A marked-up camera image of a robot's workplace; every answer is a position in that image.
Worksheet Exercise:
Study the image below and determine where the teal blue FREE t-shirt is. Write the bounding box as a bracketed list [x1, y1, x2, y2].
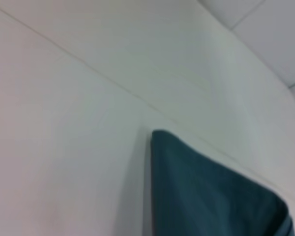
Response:
[150, 129, 295, 236]

